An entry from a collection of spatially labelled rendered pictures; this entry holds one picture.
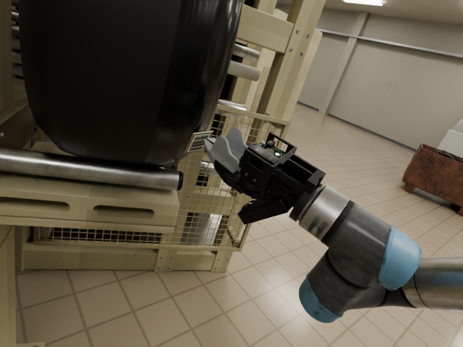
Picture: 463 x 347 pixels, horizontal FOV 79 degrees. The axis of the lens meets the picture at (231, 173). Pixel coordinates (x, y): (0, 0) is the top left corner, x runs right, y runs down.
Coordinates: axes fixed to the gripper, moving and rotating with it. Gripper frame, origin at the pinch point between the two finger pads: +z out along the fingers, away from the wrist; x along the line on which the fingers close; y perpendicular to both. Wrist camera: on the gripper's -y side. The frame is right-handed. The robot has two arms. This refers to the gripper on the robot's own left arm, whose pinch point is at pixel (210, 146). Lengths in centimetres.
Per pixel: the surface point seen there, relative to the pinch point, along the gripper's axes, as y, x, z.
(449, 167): -185, -429, -122
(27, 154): -7.4, 21.0, 24.7
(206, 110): 6.9, 0.5, 1.7
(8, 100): -7.4, 16.0, 42.7
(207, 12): 21.0, 0.3, 4.2
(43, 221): -18.2, 24.4, 18.2
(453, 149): -332, -845, -184
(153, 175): -11.7, 5.1, 9.4
